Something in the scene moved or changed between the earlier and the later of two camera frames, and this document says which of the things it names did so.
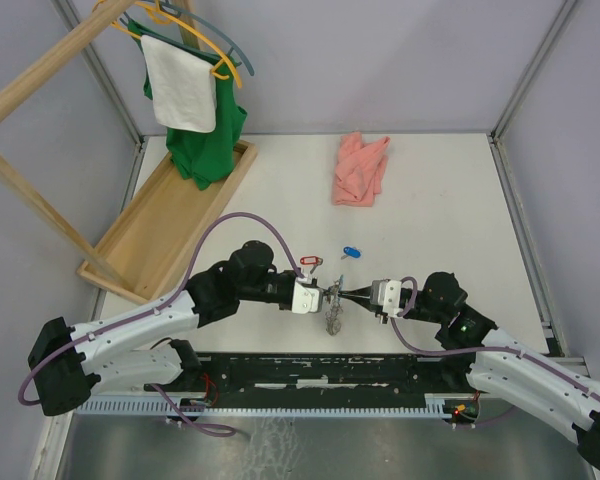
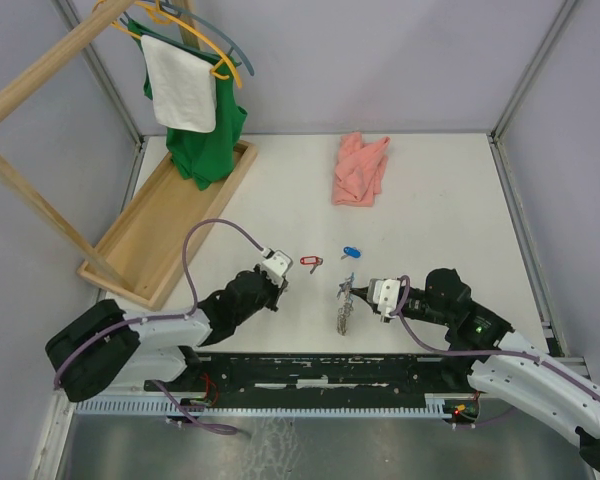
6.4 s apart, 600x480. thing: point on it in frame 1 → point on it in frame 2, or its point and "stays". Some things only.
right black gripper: (359, 296) stays
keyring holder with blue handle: (332, 316) → (346, 309)
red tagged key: (311, 260) stays
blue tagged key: (352, 252) stays
